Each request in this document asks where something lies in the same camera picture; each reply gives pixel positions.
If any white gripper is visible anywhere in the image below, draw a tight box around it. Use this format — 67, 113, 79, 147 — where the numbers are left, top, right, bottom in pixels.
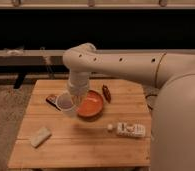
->
67, 71, 90, 105

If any white ceramic cup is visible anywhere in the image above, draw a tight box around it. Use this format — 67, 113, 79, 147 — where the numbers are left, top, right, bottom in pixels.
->
56, 92, 77, 117

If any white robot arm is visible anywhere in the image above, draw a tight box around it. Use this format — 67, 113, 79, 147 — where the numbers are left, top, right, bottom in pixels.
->
63, 43, 195, 171

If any orange ceramic bowl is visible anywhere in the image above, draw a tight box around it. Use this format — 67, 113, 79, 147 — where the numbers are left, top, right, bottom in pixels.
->
77, 90, 104, 118

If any dark brown packet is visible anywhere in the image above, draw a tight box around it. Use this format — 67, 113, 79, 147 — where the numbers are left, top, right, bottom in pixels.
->
102, 85, 111, 103

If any brown snack bar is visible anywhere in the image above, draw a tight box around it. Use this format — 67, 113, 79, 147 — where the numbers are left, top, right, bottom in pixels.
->
46, 94, 57, 107

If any small white ball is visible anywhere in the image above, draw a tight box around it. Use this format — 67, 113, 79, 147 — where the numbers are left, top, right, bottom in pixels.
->
107, 124, 113, 131

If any white printed packet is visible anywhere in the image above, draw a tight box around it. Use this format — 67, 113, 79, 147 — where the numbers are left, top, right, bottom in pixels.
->
117, 122, 146, 138

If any wooden table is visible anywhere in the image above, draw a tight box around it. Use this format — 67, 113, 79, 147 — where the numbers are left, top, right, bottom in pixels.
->
8, 79, 151, 169

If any black table leg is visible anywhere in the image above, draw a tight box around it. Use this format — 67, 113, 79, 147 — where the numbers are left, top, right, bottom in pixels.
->
13, 72, 27, 89

